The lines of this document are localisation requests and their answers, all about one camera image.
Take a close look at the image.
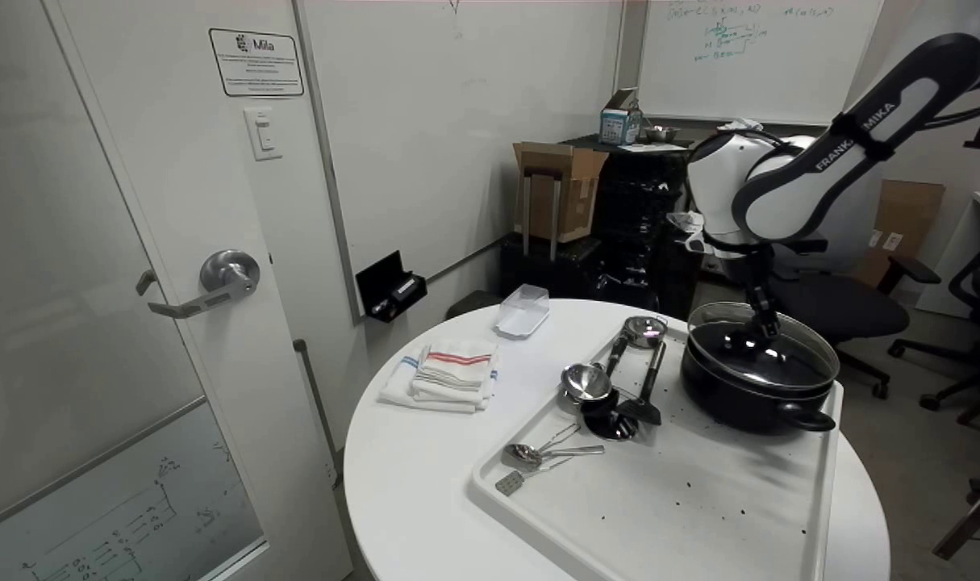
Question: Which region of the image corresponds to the glass lid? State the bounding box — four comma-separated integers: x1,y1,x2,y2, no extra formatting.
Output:
687,302,841,394

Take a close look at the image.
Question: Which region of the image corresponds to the black pot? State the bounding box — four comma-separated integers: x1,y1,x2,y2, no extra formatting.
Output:
681,323,839,437

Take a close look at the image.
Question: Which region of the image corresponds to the small metal saucepan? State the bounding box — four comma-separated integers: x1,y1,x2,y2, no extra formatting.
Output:
607,315,669,378

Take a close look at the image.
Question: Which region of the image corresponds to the flat cardboard sheet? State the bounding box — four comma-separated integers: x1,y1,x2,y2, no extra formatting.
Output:
851,178,947,289

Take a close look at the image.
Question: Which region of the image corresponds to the black spatula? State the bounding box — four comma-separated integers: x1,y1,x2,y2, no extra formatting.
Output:
617,342,668,427

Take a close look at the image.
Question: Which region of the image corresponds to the open cardboard box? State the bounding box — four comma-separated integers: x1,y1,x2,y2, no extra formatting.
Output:
512,141,611,244

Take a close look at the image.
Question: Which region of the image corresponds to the carton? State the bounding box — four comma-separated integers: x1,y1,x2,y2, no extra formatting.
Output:
599,87,644,147

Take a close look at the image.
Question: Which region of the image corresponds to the whiteboard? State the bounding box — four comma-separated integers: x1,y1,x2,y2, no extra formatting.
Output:
636,0,886,127

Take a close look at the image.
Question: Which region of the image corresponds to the stand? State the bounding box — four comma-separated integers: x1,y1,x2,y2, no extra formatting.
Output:
521,170,562,262

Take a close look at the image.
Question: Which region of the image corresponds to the black ladle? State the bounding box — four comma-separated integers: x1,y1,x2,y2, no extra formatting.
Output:
580,391,640,442

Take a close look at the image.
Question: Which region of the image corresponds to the white desk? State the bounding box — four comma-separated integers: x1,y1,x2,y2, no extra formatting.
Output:
915,190,980,320

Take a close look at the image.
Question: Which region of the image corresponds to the clear plastic container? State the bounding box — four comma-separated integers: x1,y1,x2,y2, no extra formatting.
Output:
494,284,552,341

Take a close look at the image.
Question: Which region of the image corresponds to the white tray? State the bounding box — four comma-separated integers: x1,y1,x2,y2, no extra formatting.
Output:
469,315,846,581

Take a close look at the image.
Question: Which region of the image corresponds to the metal spoon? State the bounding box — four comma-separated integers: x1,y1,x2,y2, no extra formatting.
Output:
503,441,607,472

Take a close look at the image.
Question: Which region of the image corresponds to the red striped folded cloth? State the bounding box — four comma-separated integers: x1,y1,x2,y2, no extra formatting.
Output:
411,339,499,407

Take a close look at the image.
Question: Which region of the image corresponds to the small metal slotted turner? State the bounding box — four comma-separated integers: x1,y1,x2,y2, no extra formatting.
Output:
494,455,576,496

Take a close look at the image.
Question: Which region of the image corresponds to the black marker tray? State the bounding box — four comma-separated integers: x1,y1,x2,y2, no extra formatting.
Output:
354,249,428,324

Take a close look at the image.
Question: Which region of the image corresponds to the blue striped folded cloth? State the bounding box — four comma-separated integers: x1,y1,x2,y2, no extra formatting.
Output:
377,355,498,415

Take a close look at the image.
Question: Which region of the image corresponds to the door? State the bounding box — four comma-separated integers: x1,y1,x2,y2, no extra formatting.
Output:
0,0,354,581

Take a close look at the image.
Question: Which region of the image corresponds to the light switch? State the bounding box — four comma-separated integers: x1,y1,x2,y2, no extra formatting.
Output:
244,106,284,161

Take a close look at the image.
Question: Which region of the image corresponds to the door handle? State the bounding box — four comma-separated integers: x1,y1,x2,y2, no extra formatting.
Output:
136,249,262,320

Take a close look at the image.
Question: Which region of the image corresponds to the wall sign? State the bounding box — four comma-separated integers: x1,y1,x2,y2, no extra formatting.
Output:
209,27,306,98

